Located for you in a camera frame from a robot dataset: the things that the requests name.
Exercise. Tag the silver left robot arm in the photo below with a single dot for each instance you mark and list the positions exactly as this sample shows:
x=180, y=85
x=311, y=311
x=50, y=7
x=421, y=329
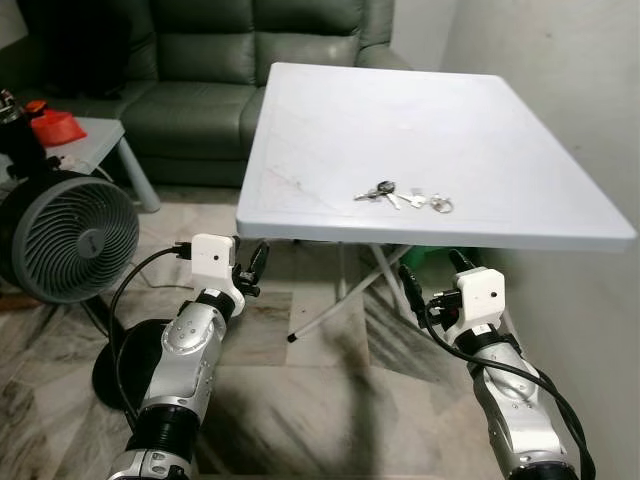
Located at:
x=185, y=355

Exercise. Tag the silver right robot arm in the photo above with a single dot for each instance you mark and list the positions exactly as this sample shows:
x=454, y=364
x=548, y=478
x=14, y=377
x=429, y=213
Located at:
x=515, y=410

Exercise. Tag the green object under table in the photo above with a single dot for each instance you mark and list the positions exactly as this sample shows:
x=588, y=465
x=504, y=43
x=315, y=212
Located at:
x=432, y=260

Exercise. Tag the silver key bunch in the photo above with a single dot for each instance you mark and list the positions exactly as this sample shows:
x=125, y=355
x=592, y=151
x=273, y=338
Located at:
x=385, y=188

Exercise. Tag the white folding table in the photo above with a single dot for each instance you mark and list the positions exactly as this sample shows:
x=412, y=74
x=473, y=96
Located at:
x=430, y=130

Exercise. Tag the green leather sofa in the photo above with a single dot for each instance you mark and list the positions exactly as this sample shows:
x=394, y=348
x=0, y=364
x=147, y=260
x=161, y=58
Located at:
x=200, y=110

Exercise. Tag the grey floor fan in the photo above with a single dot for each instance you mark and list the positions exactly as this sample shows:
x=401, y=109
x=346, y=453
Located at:
x=70, y=235

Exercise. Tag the grey side table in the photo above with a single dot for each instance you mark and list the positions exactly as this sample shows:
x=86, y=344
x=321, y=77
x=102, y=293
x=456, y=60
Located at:
x=105, y=135

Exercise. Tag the dark bottle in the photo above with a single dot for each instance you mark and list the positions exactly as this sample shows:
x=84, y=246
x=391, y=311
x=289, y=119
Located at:
x=18, y=140

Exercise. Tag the black cloth on sofa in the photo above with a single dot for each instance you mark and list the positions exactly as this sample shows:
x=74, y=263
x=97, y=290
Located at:
x=80, y=45

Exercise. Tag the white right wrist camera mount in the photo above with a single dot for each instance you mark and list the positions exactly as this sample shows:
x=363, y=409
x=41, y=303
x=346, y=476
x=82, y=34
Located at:
x=482, y=295

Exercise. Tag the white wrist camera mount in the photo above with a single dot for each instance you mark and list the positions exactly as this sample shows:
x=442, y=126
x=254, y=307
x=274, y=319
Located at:
x=212, y=260
x=482, y=295

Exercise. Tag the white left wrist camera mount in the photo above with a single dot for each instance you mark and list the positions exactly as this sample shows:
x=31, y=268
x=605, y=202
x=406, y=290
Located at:
x=212, y=260

